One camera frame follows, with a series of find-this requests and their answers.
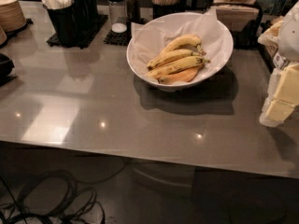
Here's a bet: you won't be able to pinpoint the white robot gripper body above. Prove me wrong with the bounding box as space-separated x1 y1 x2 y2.
273 1 299 69

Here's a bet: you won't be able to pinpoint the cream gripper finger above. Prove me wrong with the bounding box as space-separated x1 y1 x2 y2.
265 63 299 122
259 68 282 128

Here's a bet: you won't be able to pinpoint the yellow banana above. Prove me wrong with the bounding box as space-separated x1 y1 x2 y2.
147 49 199 70
147 56 209 79
161 35 206 55

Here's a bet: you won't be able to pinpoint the bottom orange-yellow banana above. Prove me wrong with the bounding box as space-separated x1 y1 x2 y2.
158 63 204 85

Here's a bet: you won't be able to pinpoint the white ceramic bowl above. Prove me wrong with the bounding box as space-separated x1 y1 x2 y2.
125 11 235 92

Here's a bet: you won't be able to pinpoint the black shelf with sachets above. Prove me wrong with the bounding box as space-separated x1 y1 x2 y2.
257 16 283 72

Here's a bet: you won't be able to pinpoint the black holder with stir sticks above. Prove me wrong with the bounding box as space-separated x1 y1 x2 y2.
149 0 188 20

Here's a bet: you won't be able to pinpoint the dark pepper grinder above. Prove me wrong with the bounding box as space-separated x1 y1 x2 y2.
125 0 141 23

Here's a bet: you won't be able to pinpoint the black mat under shakers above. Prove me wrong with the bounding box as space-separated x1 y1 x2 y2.
104 21 132 46

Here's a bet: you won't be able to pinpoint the black rubber mat left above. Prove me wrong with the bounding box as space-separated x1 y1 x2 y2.
47 14 108 49

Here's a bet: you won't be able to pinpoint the black cup with white cutlery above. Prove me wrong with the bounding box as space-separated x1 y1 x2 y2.
41 0 77 47

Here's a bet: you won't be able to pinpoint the black object left edge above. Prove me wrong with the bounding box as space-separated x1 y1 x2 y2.
0 53 17 86

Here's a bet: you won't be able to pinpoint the stack of tan paper bowls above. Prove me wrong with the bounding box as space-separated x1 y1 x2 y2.
0 0 27 33

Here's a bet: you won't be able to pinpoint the black cables on floor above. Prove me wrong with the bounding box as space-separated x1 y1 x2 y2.
0 170 107 224

